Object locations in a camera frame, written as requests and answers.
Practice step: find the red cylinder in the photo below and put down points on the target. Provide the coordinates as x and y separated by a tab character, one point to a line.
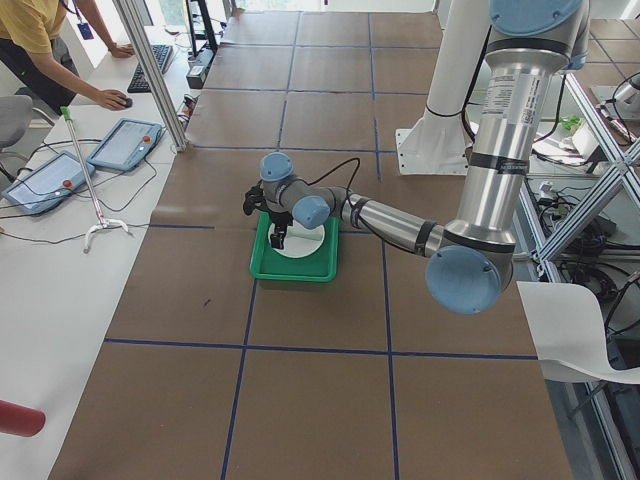
19	420

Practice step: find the white round plate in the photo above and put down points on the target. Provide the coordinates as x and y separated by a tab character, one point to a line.
300	242

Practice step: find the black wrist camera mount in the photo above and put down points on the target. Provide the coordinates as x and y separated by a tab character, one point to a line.
254	200

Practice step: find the green plastic tray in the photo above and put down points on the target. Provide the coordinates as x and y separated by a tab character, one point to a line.
321	266

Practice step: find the reacher grabber stick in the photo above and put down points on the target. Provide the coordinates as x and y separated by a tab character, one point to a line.
103	223

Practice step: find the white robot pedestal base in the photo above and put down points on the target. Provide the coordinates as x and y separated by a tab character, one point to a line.
435	145

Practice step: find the near blue teach pendant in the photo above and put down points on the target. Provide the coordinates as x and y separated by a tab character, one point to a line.
47	186

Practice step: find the aluminium frame post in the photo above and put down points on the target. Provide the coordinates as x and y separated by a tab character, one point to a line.
135	30

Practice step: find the blue teach pendant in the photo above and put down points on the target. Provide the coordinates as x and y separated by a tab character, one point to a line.
126	145
47	186

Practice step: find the far blue teach pendant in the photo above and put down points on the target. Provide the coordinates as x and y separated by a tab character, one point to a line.
126	145

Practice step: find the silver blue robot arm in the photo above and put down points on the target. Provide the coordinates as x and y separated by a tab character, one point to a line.
470	257

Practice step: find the white curled paper sheet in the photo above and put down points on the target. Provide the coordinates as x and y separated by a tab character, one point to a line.
567	329

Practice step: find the grey office chair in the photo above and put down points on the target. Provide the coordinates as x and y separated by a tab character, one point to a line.
16	115

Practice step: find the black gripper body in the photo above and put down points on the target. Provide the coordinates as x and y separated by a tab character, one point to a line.
280	220

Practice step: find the person in yellow shirt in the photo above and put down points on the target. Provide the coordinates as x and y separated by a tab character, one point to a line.
33	50

